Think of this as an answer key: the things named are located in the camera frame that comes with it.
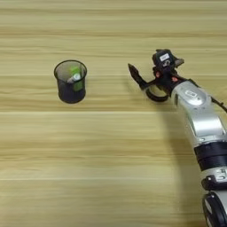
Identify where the black mesh pen cup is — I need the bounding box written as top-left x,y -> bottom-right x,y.
53,59 -> 88,105

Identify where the small white object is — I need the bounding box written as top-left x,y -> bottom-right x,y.
67,73 -> 82,84

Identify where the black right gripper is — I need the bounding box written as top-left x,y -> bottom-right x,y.
127,58 -> 193,98

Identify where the green eraser block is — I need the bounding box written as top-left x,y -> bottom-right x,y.
69,65 -> 84,92

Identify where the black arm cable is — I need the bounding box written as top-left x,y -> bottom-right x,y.
210,97 -> 227,114

